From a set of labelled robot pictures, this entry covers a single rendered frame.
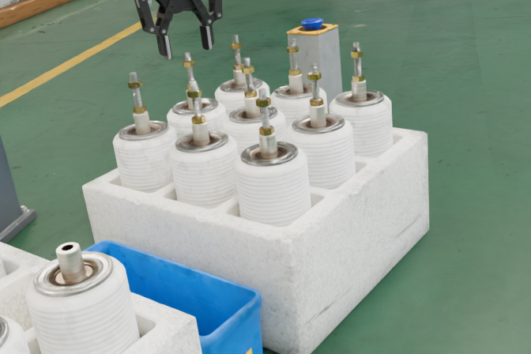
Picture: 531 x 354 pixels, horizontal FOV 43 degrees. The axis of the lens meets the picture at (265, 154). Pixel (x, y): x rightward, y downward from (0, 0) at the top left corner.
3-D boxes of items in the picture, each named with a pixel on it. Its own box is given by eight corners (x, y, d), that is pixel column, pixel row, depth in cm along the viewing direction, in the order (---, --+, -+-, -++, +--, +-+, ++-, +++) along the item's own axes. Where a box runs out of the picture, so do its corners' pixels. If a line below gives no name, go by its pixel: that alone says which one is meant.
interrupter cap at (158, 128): (109, 136, 103) (108, 132, 103) (150, 121, 107) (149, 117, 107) (137, 146, 98) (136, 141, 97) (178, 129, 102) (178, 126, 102)
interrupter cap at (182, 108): (167, 108, 113) (166, 104, 112) (209, 98, 115) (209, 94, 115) (180, 120, 106) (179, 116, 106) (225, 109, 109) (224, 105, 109)
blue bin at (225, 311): (62, 345, 97) (43, 273, 93) (120, 305, 105) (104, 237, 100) (220, 426, 79) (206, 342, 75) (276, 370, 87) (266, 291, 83)
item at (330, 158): (370, 242, 101) (363, 127, 94) (310, 258, 98) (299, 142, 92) (344, 215, 109) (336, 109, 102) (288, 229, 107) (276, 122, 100)
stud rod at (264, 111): (271, 142, 88) (265, 87, 86) (273, 145, 88) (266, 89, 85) (264, 144, 88) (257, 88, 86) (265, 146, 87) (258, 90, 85)
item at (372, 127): (325, 211, 111) (317, 106, 104) (352, 187, 118) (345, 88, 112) (380, 221, 106) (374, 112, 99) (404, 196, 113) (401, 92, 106)
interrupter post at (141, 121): (133, 134, 103) (129, 114, 101) (146, 129, 104) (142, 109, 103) (141, 137, 101) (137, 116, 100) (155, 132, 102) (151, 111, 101)
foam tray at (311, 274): (103, 285, 111) (80, 185, 104) (250, 189, 139) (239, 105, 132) (302, 363, 88) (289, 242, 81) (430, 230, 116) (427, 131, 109)
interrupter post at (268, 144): (276, 152, 90) (274, 129, 89) (280, 159, 88) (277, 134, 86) (259, 155, 90) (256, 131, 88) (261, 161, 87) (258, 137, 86)
